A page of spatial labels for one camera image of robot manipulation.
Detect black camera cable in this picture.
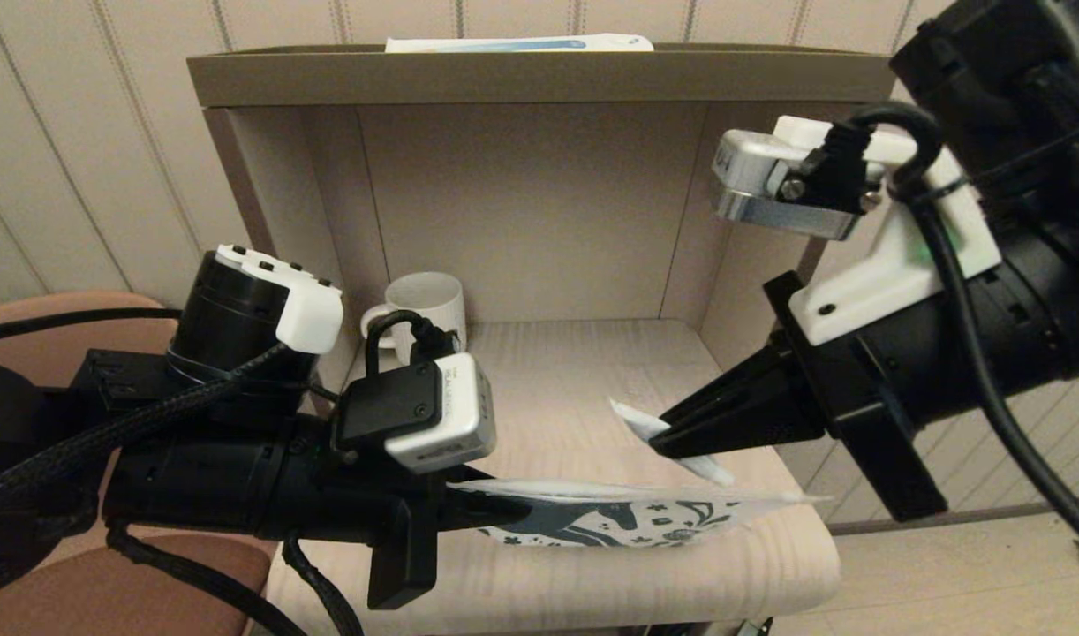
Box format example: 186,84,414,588
365,309,461,376
782,102,1079,559

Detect brown wall baseboard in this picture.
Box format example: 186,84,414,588
829,495,1079,537

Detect white blue toothpaste box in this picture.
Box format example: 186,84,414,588
384,34,655,54

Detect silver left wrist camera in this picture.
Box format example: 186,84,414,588
335,353,498,475

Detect black braided cable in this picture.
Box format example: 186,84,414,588
283,537,364,636
107,526,306,636
0,344,289,522

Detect black left camera cable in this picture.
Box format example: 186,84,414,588
365,309,461,376

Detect black right camera cable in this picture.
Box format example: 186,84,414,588
782,102,1079,559

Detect white right camera bracket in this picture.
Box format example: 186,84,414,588
773,115,1004,347

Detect small white toothpaste tube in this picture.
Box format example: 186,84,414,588
608,399,736,488

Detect white horse-print zipper pouch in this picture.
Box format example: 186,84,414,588
447,480,830,549

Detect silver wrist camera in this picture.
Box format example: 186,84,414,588
712,130,885,241
335,353,498,475

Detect white ribbed ceramic mug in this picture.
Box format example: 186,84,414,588
361,271,468,365

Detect thin smooth black cable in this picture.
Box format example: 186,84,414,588
0,307,183,345

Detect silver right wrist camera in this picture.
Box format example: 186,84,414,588
712,130,885,241

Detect beige wooden shelf table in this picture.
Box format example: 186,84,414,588
185,44,898,636

